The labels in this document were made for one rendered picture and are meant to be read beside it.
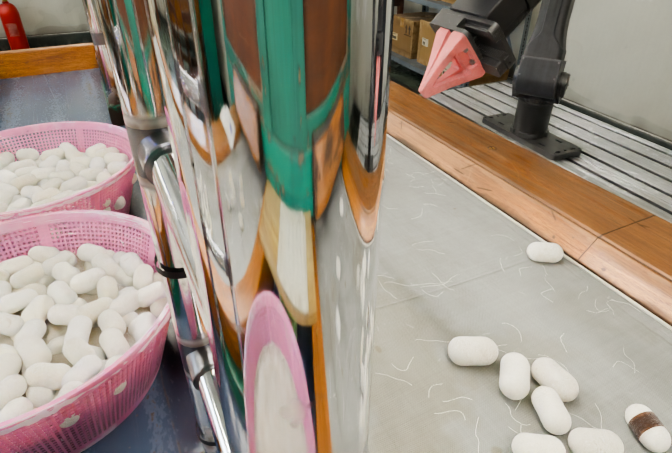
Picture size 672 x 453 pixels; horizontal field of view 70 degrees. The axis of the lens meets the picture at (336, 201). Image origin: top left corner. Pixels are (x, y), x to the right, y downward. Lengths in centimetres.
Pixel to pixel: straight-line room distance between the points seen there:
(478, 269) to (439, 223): 8
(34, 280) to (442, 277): 40
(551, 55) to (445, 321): 59
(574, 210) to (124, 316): 47
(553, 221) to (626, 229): 7
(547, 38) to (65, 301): 79
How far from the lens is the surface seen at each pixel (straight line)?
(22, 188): 73
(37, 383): 45
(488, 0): 62
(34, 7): 503
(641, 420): 40
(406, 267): 49
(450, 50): 60
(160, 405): 48
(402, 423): 37
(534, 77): 92
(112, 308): 48
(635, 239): 56
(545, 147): 94
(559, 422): 38
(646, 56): 279
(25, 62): 150
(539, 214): 58
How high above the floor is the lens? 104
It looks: 31 degrees down
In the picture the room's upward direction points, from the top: straight up
